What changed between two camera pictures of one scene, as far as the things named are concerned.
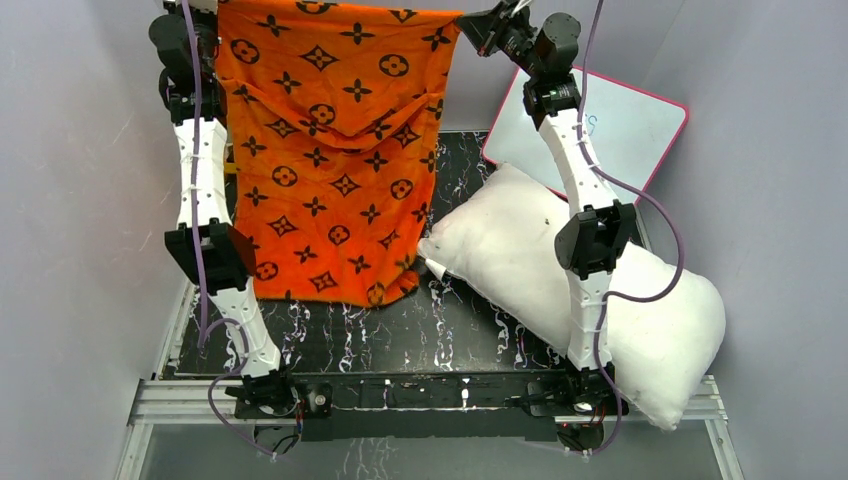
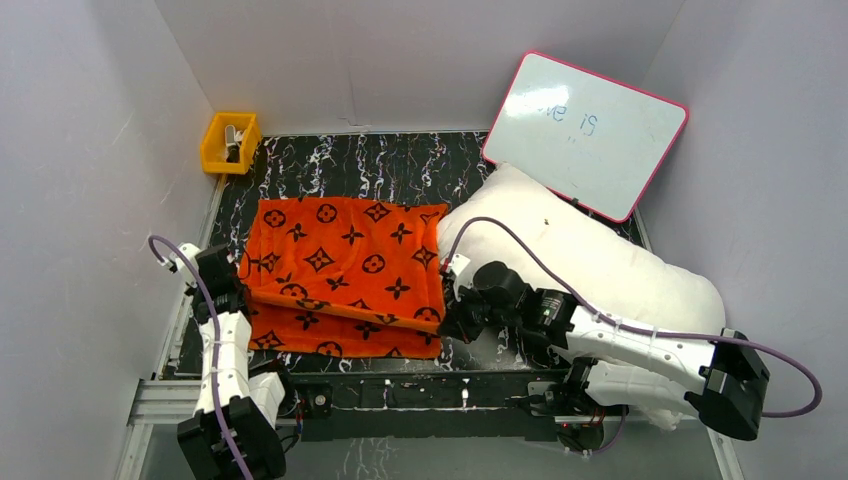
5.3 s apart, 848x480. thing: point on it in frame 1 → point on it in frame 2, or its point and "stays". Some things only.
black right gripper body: [518, 43] → [471, 313]
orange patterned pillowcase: [332, 121] → [335, 277]
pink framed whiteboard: [627, 134] stays
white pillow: [498, 247] stays
